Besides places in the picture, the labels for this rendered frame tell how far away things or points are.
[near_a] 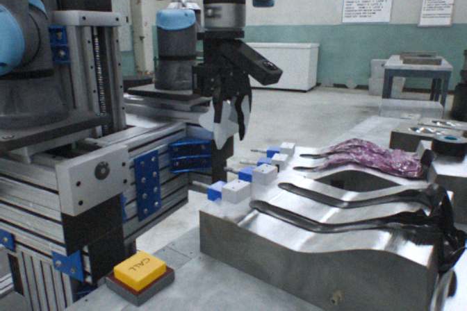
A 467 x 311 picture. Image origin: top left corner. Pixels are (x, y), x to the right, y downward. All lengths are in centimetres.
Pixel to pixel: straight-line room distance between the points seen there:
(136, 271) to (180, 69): 64
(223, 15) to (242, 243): 39
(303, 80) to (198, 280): 682
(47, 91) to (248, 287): 51
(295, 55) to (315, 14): 116
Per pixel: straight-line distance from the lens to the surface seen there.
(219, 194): 72
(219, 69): 65
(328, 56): 809
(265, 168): 80
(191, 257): 72
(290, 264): 61
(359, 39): 798
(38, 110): 76
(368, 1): 797
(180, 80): 110
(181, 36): 110
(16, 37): 61
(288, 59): 740
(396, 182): 91
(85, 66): 98
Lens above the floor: 121
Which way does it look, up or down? 16 degrees down
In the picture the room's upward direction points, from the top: straight up
